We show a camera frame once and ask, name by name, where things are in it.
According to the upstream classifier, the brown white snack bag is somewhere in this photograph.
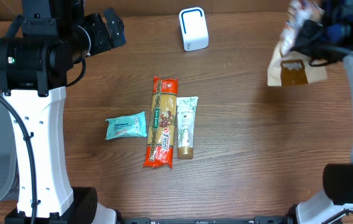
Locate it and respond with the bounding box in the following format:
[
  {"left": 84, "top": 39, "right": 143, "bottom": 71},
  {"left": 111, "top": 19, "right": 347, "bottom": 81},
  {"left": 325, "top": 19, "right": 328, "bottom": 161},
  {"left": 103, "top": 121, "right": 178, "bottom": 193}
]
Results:
[{"left": 267, "top": 0, "right": 327, "bottom": 86}]

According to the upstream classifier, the teal wipes packet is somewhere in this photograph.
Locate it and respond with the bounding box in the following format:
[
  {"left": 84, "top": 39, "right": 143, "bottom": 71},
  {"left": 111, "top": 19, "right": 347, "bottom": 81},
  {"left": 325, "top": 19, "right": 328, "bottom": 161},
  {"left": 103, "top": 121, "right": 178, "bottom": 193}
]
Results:
[{"left": 105, "top": 111, "right": 148, "bottom": 140}]

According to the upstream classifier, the red San Remo spaghetti pack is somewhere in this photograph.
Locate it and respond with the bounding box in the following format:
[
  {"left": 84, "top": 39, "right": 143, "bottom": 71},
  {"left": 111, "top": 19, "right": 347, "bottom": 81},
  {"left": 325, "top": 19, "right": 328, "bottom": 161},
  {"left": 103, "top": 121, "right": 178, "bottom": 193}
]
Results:
[{"left": 143, "top": 76, "right": 178, "bottom": 167}]

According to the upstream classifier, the white Pantene tube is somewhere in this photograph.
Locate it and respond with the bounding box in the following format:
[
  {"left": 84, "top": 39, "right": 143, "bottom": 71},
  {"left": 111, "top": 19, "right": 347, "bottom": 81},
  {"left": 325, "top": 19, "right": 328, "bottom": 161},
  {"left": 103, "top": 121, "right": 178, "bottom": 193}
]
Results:
[{"left": 177, "top": 96, "right": 199, "bottom": 159}]

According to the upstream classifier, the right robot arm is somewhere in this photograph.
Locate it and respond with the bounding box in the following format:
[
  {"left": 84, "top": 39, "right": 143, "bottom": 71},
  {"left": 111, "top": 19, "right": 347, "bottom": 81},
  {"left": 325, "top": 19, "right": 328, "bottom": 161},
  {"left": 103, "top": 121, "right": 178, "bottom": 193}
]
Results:
[{"left": 284, "top": 1, "right": 353, "bottom": 224}]

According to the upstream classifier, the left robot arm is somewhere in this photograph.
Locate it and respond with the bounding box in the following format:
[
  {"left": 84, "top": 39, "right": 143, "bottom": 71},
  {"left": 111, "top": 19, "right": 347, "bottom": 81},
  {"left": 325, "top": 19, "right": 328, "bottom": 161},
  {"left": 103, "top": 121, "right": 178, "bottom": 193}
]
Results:
[{"left": 0, "top": 0, "right": 126, "bottom": 224}]

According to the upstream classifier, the white barcode scanner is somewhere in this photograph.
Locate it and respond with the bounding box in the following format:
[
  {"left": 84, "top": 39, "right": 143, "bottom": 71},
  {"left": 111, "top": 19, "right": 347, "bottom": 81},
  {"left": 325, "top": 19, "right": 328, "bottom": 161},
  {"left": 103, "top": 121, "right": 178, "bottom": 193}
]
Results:
[{"left": 179, "top": 7, "right": 209, "bottom": 52}]

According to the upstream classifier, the brown cardboard backdrop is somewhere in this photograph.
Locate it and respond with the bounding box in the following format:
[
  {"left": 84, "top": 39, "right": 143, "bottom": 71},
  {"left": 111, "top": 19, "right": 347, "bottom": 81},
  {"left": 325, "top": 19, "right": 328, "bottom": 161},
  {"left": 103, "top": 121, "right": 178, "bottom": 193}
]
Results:
[{"left": 0, "top": 0, "right": 291, "bottom": 21}]

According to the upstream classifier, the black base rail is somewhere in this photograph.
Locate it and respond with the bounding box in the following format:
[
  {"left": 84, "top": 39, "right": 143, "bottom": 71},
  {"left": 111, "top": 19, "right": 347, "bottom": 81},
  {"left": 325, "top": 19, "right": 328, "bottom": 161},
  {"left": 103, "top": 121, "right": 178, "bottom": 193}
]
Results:
[{"left": 116, "top": 216, "right": 294, "bottom": 224}]

